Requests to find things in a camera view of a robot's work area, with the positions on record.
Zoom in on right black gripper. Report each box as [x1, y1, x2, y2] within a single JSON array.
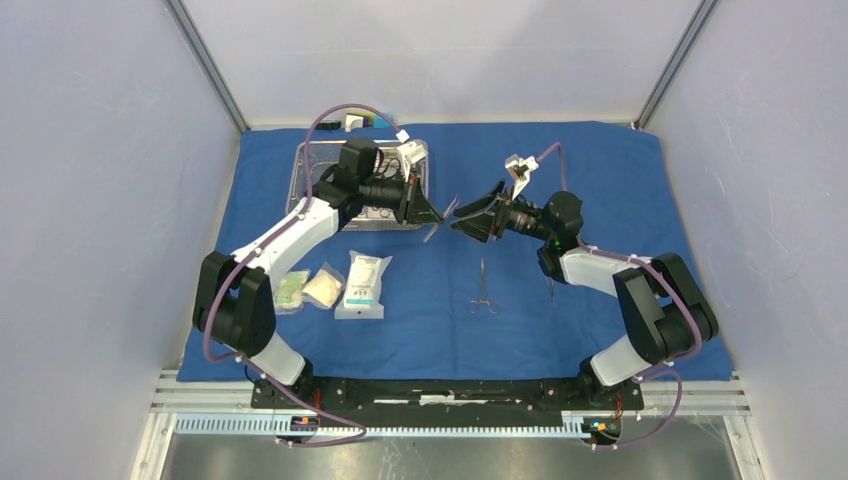
[[449, 178, 554, 245]]

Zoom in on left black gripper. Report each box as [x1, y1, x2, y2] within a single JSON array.
[[359, 167, 443, 226]]

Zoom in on steel toothed tissue forceps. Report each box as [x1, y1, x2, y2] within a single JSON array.
[[423, 195, 460, 243]]

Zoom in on metal mesh tray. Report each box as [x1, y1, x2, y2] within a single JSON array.
[[285, 140, 429, 232]]

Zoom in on steel hemostat forceps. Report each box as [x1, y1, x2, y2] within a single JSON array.
[[469, 258, 499, 314]]

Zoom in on blue surgical wrap cloth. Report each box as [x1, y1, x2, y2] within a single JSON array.
[[176, 120, 734, 384]]

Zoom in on white sterile packet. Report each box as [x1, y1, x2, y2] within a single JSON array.
[[334, 250, 393, 320]]

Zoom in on green sterile packet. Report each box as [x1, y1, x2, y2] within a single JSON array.
[[273, 270, 310, 315]]

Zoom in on beige gauze packet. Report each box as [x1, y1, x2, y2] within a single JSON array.
[[302, 262, 346, 310]]

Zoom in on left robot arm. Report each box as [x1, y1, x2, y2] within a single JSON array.
[[192, 134, 444, 408]]

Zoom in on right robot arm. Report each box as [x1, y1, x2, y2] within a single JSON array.
[[451, 181, 719, 408]]

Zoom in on cyan blue block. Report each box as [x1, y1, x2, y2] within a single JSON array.
[[372, 114, 395, 129]]

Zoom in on white and yellow block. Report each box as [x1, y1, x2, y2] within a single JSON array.
[[343, 111, 375, 133]]

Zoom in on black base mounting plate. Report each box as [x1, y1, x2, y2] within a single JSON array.
[[291, 375, 644, 429]]

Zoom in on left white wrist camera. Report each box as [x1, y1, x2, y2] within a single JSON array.
[[396, 139, 428, 181]]

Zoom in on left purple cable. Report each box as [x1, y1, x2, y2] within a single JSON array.
[[201, 103, 412, 450]]

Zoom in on purple cable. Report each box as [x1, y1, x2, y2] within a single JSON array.
[[535, 141, 705, 452], [201, 103, 412, 450]]

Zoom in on slotted cable duct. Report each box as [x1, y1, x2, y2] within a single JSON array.
[[173, 413, 615, 440]]

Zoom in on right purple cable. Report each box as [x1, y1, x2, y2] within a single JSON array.
[[535, 141, 705, 452]]

